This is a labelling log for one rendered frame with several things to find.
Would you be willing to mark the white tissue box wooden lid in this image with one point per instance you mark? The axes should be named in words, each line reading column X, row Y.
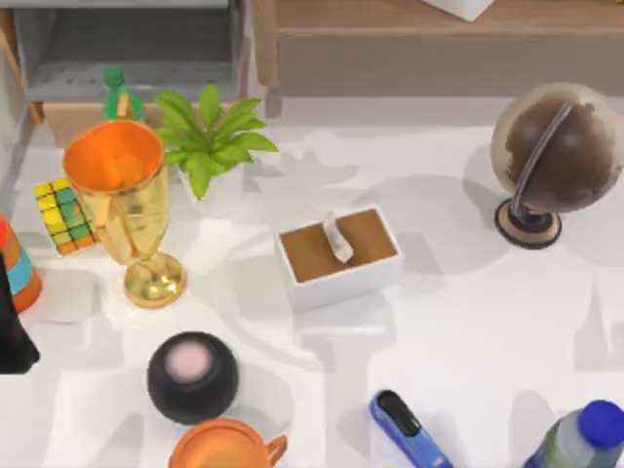
column 336, row 258

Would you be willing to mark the green plant in white pot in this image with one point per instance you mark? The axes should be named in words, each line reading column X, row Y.
column 209, row 134

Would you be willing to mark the black round speaker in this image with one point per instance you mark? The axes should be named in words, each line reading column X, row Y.
column 192, row 378

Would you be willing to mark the gold trophy cup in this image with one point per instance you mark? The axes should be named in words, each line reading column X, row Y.
column 122, row 195

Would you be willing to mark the blue stapler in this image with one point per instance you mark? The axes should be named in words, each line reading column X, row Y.
column 407, row 431

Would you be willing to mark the green bottle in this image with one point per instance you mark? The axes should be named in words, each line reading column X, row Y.
column 119, row 97

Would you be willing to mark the wooden shelf unit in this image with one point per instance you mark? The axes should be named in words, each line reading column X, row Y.
column 439, row 29

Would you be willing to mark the colourful puzzle cube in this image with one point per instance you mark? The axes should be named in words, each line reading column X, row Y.
column 66, row 214

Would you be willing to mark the pulled-out drawer grey pierced inside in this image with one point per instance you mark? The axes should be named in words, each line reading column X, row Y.
column 131, row 53

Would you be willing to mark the brown globe on stand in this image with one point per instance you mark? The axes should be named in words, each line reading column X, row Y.
column 560, row 151

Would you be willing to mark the white box on shelf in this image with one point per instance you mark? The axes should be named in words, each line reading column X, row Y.
column 456, row 7

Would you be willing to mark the orange and blue striped can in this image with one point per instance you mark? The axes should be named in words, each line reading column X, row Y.
column 22, row 278

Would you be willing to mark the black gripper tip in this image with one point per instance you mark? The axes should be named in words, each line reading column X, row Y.
column 12, row 322

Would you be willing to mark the clear bottle with blue cap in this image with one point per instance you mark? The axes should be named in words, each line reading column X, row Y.
column 580, row 436

